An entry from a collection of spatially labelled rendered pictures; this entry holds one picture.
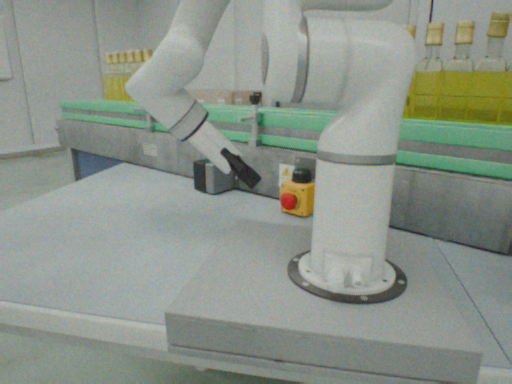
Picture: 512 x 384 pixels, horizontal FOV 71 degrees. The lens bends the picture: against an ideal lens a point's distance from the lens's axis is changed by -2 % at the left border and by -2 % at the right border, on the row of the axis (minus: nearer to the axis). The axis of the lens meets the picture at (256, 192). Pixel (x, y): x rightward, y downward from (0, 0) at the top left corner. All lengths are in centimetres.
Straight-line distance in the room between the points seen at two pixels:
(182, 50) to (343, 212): 34
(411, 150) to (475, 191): 14
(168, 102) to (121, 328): 36
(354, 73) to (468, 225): 44
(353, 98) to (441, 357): 28
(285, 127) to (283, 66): 52
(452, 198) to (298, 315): 44
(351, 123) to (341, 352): 24
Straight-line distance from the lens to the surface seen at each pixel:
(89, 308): 56
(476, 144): 75
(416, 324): 43
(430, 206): 77
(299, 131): 88
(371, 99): 42
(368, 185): 43
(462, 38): 88
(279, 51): 40
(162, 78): 62
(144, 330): 51
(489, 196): 74
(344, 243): 45
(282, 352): 41
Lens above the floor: 104
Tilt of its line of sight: 17 degrees down
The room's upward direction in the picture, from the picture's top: straight up
